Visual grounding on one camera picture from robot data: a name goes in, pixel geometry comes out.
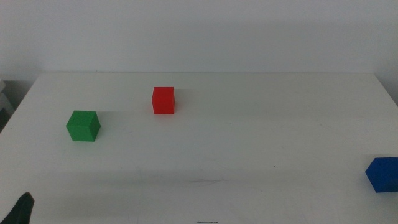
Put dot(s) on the green cube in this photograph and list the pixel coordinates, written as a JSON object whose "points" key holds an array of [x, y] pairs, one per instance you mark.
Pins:
{"points": [[82, 126]]}

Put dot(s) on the blue cube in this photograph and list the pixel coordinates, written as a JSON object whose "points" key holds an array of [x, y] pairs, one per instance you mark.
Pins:
{"points": [[384, 174]]}

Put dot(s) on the red cube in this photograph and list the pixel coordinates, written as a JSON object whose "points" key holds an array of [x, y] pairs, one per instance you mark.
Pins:
{"points": [[163, 101]]}

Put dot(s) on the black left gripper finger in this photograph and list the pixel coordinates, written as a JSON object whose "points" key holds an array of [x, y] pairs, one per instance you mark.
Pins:
{"points": [[20, 211]]}

